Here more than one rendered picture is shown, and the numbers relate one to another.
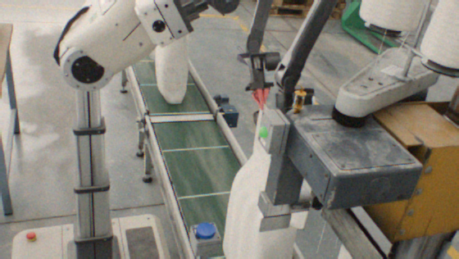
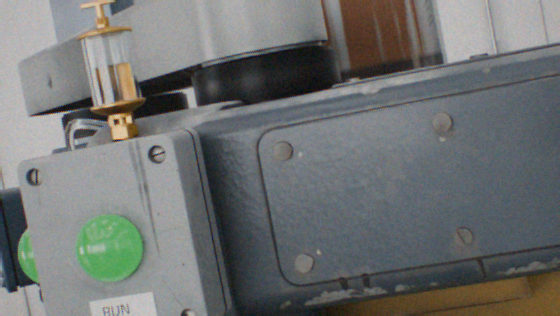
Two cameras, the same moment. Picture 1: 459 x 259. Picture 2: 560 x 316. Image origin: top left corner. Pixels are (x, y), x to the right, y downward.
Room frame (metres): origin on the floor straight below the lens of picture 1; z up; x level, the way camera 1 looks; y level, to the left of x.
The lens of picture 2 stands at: (0.62, 0.35, 1.33)
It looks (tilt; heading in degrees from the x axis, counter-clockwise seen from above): 3 degrees down; 309
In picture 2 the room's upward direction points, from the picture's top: 11 degrees counter-clockwise
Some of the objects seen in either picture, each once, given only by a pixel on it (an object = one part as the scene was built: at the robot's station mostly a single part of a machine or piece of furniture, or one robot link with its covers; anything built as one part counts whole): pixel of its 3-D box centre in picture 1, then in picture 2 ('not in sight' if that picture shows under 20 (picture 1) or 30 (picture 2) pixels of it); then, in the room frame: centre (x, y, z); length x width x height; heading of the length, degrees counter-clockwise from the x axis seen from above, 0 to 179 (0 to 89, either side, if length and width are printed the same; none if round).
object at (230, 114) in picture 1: (222, 108); not in sight; (2.82, 0.37, 0.35); 0.30 x 0.15 x 0.15; 27
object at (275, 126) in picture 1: (273, 131); (127, 239); (1.00, 0.00, 1.29); 0.08 x 0.05 x 0.09; 27
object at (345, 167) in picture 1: (337, 175); (415, 289); (0.97, -0.18, 1.21); 0.30 x 0.25 x 0.30; 27
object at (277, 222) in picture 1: (272, 217); not in sight; (1.03, -0.05, 0.98); 0.09 x 0.05 x 0.05; 117
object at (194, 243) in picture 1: (204, 239); not in sight; (1.07, 0.15, 0.81); 0.08 x 0.08 x 0.06; 27
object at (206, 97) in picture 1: (152, 54); not in sight; (3.51, 1.09, 0.35); 2.26 x 0.48 x 0.14; 27
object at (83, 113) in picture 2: not in sight; (126, 118); (1.38, -0.38, 1.35); 0.12 x 0.12 x 0.04
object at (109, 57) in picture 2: (299, 99); (111, 69); (1.04, -0.05, 1.37); 0.03 x 0.02 x 0.03; 27
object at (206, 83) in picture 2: (349, 115); (266, 79); (1.05, -0.18, 1.35); 0.09 x 0.09 x 0.03
